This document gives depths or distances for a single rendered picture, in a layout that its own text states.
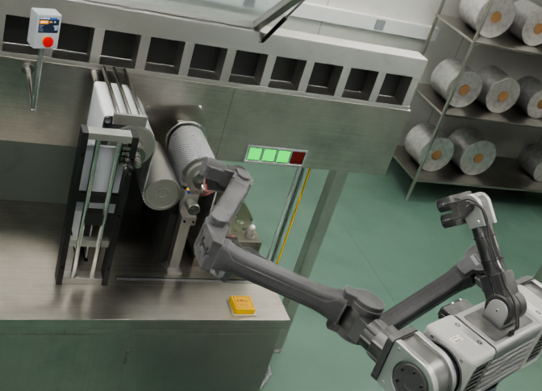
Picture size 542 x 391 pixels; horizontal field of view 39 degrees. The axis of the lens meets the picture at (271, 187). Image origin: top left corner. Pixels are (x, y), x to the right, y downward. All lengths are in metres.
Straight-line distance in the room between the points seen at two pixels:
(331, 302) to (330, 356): 2.26
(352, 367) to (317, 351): 0.19
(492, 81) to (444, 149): 0.60
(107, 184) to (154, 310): 0.43
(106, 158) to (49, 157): 0.51
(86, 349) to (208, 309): 0.40
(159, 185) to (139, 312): 0.40
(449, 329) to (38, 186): 1.63
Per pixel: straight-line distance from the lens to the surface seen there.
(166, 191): 2.48
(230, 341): 2.59
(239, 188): 2.03
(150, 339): 2.50
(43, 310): 2.37
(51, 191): 2.82
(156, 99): 2.68
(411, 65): 2.98
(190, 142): 2.55
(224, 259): 1.67
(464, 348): 1.66
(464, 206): 1.76
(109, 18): 2.55
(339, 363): 3.94
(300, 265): 3.53
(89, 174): 2.26
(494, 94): 5.80
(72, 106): 2.65
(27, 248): 2.60
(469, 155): 5.97
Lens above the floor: 2.43
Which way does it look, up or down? 28 degrees down
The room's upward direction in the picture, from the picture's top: 18 degrees clockwise
